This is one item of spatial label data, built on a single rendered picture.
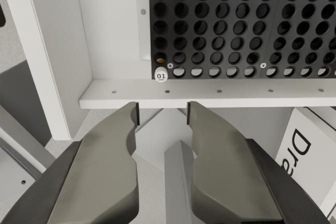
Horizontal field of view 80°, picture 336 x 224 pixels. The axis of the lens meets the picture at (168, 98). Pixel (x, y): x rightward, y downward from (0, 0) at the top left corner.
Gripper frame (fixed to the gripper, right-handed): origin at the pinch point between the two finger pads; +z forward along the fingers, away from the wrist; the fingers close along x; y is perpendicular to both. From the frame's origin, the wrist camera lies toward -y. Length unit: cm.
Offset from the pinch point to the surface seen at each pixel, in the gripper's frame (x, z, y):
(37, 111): -33, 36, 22
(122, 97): -4.4, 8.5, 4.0
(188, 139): 18, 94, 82
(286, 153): 21.1, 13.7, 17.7
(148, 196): -11, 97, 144
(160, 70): -0.2, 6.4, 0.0
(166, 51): 0.4, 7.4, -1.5
